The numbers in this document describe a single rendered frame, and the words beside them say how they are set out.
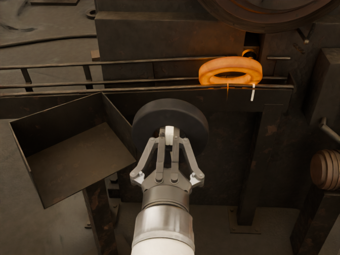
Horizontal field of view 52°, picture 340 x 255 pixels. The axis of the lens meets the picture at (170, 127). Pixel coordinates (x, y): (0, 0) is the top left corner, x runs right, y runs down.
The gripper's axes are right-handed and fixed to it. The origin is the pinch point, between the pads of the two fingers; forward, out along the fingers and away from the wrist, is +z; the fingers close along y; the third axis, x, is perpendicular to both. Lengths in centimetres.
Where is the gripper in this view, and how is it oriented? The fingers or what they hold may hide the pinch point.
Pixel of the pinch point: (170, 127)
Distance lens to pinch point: 68.2
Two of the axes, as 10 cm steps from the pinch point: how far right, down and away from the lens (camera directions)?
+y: 10.0, 0.2, -0.3
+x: -0.1, -7.2, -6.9
